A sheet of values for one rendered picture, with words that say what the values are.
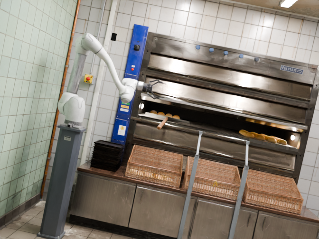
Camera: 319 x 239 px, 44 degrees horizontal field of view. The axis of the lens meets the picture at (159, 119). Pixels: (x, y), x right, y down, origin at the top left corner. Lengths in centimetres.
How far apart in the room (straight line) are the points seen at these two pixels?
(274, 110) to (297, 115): 26
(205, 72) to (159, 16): 79
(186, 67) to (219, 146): 94
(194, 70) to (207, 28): 47
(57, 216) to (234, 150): 200
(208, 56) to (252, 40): 50
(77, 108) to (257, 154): 205
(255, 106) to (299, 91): 50
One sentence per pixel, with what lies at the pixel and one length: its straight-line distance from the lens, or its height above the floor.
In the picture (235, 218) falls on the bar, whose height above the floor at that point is 44.
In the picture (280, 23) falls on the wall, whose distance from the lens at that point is 456.
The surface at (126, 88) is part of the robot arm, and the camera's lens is 367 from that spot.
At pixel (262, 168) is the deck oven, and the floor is 89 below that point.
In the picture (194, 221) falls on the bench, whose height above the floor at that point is 30.
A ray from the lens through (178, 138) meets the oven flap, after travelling 437.
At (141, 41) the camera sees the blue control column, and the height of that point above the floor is 198.
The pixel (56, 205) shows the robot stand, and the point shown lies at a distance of 365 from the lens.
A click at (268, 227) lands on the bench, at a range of 408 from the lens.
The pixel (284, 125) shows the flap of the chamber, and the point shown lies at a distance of 436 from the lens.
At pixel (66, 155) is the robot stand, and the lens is 355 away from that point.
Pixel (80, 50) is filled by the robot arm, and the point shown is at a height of 169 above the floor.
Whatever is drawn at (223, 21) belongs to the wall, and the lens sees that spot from 446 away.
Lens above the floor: 141
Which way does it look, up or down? 3 degrees down
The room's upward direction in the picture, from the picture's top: 12 degrees clockwise
